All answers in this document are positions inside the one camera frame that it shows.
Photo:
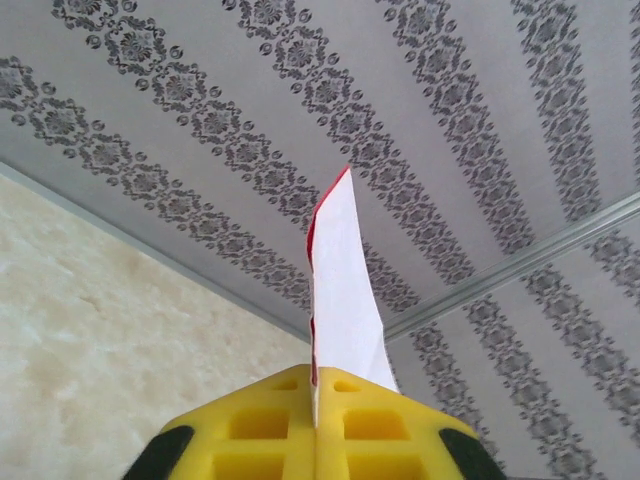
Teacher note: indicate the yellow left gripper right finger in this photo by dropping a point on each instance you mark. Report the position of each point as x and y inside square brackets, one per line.
[380, 430]

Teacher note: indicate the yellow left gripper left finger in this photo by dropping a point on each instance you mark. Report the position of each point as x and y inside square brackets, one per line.
[250, 430]

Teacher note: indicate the red and white letter card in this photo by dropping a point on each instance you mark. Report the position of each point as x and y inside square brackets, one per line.
[345, 300]

